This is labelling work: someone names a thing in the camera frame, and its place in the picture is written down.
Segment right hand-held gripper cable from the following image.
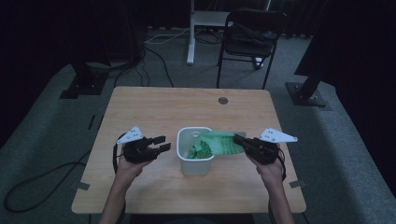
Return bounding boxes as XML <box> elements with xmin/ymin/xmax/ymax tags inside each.
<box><xmin>267</xmin><ymin>148</ymin><xmax>288</xmax><ymax>224</ymax></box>

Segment white floor cable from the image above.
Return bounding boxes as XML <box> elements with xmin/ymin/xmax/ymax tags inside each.
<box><xmin>144</xmin><ymin>27</ymin><xmax>191</xmax><ymax>45</ymax></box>

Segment thin black floor cables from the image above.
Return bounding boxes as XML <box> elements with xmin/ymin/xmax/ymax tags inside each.
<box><xmin>113</xmin><ymin>46</ymin><xmax>176</xmax><ymax>88</ymax></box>

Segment dark cloth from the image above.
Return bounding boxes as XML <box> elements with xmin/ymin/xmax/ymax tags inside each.
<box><xmin>228</xmin><ymin>22</ymin><xmax>278</xmax><ymax>50</ymax></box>

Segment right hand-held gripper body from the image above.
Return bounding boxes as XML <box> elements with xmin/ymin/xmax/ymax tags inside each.
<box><xmin>247</xmin><ymin>126</ymin><xmax>299</xmax><ymax>166</ymax></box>

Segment black folding chair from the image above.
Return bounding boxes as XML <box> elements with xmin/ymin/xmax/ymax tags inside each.
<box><xmin>217</xmin><ymin>8</ymin><xmax>288</xmax><ymax>91</ymax></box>

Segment black stand base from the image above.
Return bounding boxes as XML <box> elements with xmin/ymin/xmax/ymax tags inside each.
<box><xmin>59</xmin><ymin>60</ymin><xmax>108</xmax><ymax>100</ymax></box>
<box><xmin>285</xmin><ymin>73</ymin><xmax>328</xmax><ymax>108</ymax></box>

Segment hand-held gripper cable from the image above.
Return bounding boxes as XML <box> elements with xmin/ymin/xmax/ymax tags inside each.
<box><xmin>112</xmin><ymin>133</ymin><xmax>127</xmax><ymax>224</ymax></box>
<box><xmin>267</xmin><ymin>148</ymin><xmax>288</xmax><ymax>224</ymax></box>

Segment thick black floor cable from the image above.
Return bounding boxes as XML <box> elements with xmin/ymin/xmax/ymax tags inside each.
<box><xmin>3</xmin><ymin>148</ymin><xmax>92</xmax><ymax>214</ymax></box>

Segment person's left hand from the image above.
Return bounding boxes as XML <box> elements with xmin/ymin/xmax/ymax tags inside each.
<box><xmin>115</xmin><ymin>153</ymin><xmax>153</xmax><ymax>183</ymax></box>

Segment white desk leg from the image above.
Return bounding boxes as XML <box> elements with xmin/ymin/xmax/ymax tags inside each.
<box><xmin>186</xmin><ymin>0</ymin><xmax>230</xmax><ymax>65</ymax></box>

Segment person's right hand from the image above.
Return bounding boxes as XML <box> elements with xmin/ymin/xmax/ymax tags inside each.
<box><xmin>247</xmin><ymin>152</ymin><xmax>284</xmax><ymax>188</ymax></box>

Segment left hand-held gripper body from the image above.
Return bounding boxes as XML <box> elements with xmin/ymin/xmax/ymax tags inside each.
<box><xmin>116</xmin><ymin>125</ymin><xmax>157</xmax><ymax>165</ymax></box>

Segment left hand-held gripper cable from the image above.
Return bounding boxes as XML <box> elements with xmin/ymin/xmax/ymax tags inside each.
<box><xmin>112</xmin><ymin>133</ymin><xmax>127</xmax><ymax>224</ymax></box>

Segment green plastic trash bag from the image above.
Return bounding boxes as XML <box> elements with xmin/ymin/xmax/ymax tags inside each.
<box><xmin>186</xmin><ymin>130</ymin><xmax>247</xmax><ymax>161</ymax></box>

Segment white plastic bin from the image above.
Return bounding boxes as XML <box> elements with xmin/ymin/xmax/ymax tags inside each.
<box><xmin>176</xmin><ymin>126</ymin><xmax>216</xmax><ymax>177</ymax></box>

